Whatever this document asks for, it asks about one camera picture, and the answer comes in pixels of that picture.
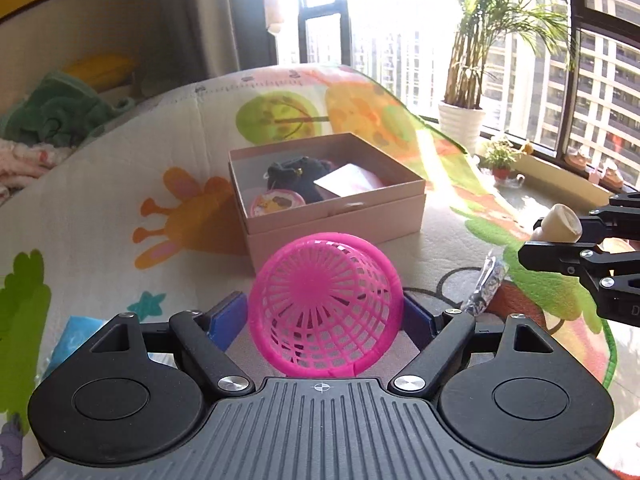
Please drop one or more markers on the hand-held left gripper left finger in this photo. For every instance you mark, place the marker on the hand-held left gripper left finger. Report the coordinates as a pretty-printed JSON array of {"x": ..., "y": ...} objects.
[{"x": 230, "y": 315}]

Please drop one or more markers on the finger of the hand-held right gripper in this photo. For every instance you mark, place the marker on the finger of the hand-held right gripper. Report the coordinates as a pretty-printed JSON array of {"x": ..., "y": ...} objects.
[
  {"x": 555, "y": 255},
  {"x": 615, "y": 222}
]

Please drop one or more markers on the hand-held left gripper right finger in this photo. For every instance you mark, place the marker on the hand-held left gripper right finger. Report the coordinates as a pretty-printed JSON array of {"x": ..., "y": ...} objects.
[{"x": 415, "y": 320}]

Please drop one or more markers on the toy bottle with beige cap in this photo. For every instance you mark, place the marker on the toy bottle with beige cap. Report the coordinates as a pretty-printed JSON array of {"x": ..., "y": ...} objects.
[{"x": 557, "y": 222}]

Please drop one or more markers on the pink plastic strainer scoop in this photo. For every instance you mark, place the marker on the pink plastic strainer scoop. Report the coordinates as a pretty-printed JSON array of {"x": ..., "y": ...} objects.
[{"x": 325, "y": 280}]

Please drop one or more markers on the pink cardboard box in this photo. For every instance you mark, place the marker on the pink cardboard box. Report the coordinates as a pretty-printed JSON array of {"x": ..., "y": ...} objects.
[{"x": 350, "y": 220}]

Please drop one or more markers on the round pink picture disc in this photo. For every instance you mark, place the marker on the round pink picture disc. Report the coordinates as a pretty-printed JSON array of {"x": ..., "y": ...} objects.
[{"x": 275, "y": 204}]

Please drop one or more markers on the small windowsill figurine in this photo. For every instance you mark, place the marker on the small windowsill figurine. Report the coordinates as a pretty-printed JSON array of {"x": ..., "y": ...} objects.
[
  {"x": 580, "y": 157},
  {"x": 612, "y": 175}
]

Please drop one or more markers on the stone windowsill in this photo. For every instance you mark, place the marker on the stone windowsill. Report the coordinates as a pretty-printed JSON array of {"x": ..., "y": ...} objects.
[{"x": 550, "y": 185}]

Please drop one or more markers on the clear plastic packet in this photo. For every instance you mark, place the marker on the clear plastic packet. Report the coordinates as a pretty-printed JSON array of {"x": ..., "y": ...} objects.
[{"x": 482, "y": 285}]

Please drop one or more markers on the small potted plant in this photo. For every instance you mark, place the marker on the small potted plant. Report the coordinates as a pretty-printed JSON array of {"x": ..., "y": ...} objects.
[{"x": 500, "y": 172}]

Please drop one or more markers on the black plush toy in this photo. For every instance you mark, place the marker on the black plush toy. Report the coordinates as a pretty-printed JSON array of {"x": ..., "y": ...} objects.
[{"x": 300, "y": 177}]

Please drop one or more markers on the blue packet in clear wrap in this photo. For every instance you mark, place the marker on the blue packet in clear wrap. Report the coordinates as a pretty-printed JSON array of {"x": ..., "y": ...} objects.
[{"x": 75, "y": 340}]

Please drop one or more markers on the potted palm in white pot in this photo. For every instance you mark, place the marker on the potted palm in white pot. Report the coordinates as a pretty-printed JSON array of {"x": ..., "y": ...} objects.
[{"x": 462, "y": 120}]

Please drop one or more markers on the printed animal play mat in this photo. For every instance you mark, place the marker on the printed animal play mat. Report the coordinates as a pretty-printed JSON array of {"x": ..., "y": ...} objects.
[{"x": 125, "y": 170}]

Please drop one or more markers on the green blanket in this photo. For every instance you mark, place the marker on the green blanket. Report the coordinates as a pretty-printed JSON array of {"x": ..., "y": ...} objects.
[{"x": 55, "y": 110}]

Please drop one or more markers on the yellow pillow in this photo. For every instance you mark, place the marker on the yellow pillow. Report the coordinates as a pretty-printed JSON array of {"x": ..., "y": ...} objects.
[{"x": 100, "y": 67}]

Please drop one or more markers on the grey curtain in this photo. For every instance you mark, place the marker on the grey curtain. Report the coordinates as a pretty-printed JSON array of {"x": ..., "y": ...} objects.
[{"x": 210, "y": 10}]

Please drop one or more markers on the black window frame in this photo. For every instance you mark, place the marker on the black window frame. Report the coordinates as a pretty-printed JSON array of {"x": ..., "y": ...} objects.
[{"x": 572, "y": 60}]

